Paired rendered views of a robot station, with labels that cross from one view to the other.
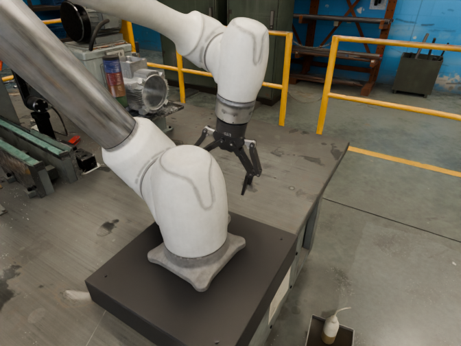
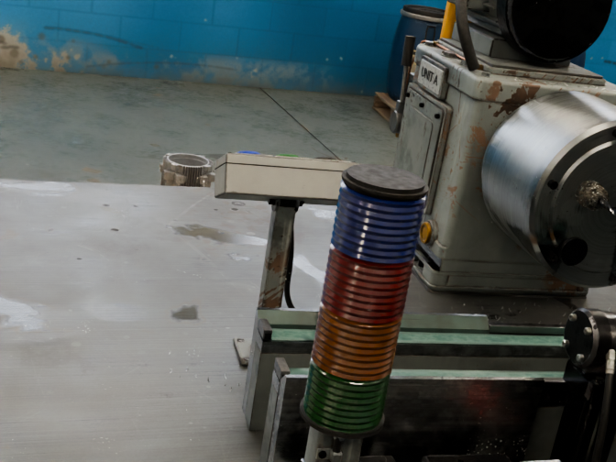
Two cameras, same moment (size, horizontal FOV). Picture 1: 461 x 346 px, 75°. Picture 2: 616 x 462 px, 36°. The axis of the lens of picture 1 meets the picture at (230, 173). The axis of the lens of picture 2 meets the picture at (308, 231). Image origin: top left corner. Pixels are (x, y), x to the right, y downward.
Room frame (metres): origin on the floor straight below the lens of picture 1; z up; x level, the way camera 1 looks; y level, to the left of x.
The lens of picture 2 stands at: (1.49, -0.08, 1.40)
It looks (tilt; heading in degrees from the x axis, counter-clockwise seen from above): 20 degrees down; 128
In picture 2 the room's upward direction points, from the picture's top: 9 degrees clockwise
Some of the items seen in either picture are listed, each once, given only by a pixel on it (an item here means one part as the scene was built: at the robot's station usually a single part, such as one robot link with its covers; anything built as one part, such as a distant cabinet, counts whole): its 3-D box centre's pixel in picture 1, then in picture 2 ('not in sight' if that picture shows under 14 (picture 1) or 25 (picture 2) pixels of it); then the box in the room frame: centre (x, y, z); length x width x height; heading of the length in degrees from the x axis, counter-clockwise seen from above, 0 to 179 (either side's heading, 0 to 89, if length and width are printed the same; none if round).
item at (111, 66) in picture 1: (112, 64); (378, 218); (1.15, 0.44, 1.19); 0.06 x 0.06 x 0.04
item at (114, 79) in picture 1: (114, 77); (367, 277); (1.15, 0.44, 1.14); 0.06 x 0.06 x 0.04
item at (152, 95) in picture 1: (139, 88); not in sight; (1.41, 0.43, 1.01); 0.20 x 0.19 x 0.19; 58
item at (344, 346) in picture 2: (116, 88); (357, 334); (1.15, 0.44, 1.10); 0.06 x 0.06 x 0.04
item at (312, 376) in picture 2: (119, 100); (346, 388); (1.15, 0.44, 1.05); 0.06 x 0.06 x 0.04
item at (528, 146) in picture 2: not in sight; (565, 175); (0.93, 1.25, 1.04); 0.37 x 0.25 x 0.25; 145
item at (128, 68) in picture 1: (129, 67); not in sight; (1.43, 0.46, 1.11); 0.12 x 0.11 x 0.07; 58
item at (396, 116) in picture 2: not in sight; (419, 92); (0.55, 1.39, 1.07); 0.08 x 0.07 x 0.20; 55
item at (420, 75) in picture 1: (420, 64); not in sight; (4.42, -2.68, 0.41); 0.52 x 0.47 x 0.82; 59
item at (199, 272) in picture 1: (202, 237); not in sight; (0.55, 0.07, 0.91); 0.22 x 0.18 x 0.06; 145
